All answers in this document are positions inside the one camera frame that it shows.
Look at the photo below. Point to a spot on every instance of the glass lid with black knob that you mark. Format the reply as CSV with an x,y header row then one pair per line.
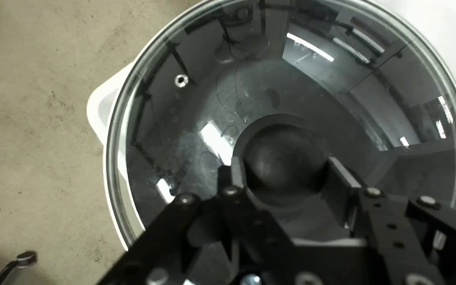
x,y
344,79

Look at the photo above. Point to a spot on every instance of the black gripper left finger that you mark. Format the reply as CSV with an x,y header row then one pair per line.
x,y
186,222

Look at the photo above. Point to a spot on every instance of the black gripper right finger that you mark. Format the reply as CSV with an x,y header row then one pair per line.
x,y
396,226

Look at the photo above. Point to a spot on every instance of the black office chair base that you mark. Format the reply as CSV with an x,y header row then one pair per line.
x,y
26,258

